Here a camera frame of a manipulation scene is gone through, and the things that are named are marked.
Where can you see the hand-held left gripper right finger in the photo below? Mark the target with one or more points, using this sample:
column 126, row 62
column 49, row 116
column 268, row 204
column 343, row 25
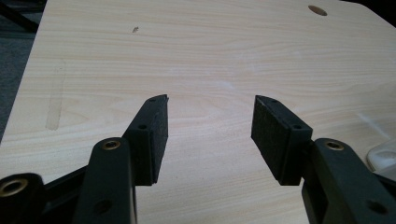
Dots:
column 277, row 140

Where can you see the clear container with white lid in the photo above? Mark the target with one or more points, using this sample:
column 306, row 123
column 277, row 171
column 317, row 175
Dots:
column 384, row 157

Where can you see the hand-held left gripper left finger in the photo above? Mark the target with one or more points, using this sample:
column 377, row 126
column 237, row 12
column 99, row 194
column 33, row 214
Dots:
column 149, row 140

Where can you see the black metal frame post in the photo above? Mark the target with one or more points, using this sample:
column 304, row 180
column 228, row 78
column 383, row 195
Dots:
column 21, row 20

